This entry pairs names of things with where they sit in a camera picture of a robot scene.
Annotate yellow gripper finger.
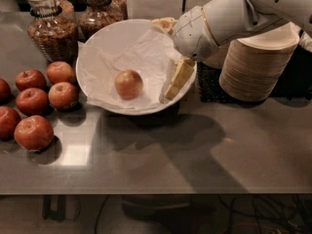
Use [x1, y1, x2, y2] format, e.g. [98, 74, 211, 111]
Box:
[163, 58, 195, 100]
[150, 18, 177, 37]

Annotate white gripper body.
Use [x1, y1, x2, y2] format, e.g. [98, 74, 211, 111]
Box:
[172, 6, 218, 62]

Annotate red-yellow apple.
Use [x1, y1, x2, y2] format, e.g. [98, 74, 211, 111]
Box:
[115, 69, 143, 99]

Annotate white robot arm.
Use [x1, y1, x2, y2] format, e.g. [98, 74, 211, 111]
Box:
[151, 0, 312, 102]

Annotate white paper bowl liner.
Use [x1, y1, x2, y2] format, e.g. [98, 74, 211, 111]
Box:
[77, 27, 186, 112]

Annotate large white bowl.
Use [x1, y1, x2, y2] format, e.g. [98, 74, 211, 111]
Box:
[75, 19, 198, 116]

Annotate red apple back right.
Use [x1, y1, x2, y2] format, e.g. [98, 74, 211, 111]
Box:
[46, 61, 76, 84]

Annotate red apple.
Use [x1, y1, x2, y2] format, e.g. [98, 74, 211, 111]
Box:
[14, 115, 55, 151]
[16, 88, 50, 116]
[46, 61, 76, 84]
[48, 82, 79, 111]
[15, 69, 47, 91]

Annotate red apple middle right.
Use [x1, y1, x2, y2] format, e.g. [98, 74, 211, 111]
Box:
[48, 82, 79, 111]

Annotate red apple back left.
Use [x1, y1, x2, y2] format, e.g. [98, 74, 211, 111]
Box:
[15, 69, 47, 91]

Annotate red apple middle left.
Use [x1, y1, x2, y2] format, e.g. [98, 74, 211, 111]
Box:
[16, 88, 50, 116]

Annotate red apple front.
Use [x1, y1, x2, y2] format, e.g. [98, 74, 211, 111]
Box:
[14, 115, 55, 151]

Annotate red apple left back edge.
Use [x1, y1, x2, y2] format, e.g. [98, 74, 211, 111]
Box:
[0, 78, 11, 103]

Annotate red apple edge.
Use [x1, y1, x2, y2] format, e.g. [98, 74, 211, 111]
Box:
[0, 106, 21, 140]
[0, 78, 11, 103]

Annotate red apple left front edge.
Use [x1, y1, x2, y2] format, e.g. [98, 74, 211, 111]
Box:
[0, 106, 21, 140]

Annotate white sign card left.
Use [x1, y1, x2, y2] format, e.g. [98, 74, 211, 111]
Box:
[127, 0, 183, 20]

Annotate rear stack paper bowls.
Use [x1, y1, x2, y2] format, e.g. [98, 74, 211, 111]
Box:
[204, 44, 229, 69]

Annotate stack paper bowls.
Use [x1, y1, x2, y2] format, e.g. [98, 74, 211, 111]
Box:
[204, 44, 229, 69]
[219, 23, 299, 102]

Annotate glass granola jar right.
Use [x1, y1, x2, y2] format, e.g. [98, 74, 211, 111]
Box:
[78, 0, 128, 39]

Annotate glass granola jar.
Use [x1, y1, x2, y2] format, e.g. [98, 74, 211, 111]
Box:
[78, 0, 128, 39]
[27, 0, 78, 63]

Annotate front stack paper bowls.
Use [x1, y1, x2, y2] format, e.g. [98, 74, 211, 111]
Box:
[219, 23, 299, 102]

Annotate white plastic cutlery bunch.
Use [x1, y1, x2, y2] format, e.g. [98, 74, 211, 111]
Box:
[299, 30, 312, 53]

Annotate glass granola jar left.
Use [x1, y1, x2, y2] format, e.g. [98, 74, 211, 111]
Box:
[27, 0, 78, 63]

